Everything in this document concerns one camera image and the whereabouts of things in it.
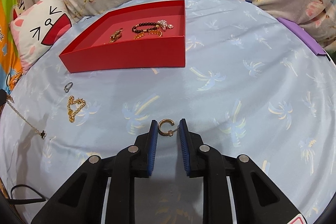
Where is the gold coin chain bracelet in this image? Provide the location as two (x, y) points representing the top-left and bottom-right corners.
(67, 95), (87, 123)

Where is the gold hoop earring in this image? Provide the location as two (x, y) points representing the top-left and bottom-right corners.
(158, 118), (179, 137)

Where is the gold clover pendant necklace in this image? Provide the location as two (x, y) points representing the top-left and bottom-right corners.
(4, 93), (47, 139)

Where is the gold wrist watch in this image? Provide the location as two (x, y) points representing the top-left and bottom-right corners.
(109, 28), (123, 43)

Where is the black bead bracelet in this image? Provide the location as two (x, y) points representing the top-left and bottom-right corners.
(131, 20), (161, 34)

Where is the pearl bracelet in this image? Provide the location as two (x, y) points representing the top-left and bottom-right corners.
(156, 19), (174, 30)

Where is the red jewelry box tray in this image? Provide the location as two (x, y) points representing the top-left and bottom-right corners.
(59, 0), (186, 73)

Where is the light blue palm bedsheet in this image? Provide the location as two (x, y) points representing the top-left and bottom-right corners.
(1, 0), (335, 223)

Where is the colourful cartoon blanket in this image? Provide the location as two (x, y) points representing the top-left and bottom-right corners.
(0, 0), (25, 94)

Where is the purple notebook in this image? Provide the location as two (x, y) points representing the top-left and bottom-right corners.
(277, 18), (331, 61)

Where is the pink cat face pillow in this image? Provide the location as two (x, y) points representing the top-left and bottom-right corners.
(10, 0), (73, 73)

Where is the black cable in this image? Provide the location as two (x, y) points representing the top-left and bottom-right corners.
(8, 184), (47, 206)

